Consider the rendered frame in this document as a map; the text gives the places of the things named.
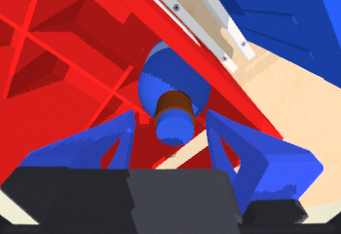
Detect red crate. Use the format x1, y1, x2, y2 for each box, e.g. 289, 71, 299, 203
0, 0, 251, 185

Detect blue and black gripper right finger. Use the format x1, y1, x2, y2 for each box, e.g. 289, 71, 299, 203
206, 109, 323, 216

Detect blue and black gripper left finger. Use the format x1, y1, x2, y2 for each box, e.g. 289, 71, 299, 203
18, 110, 135, 169

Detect blue plastic crate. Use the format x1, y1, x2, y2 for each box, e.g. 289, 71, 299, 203
219, 0, 341, 51

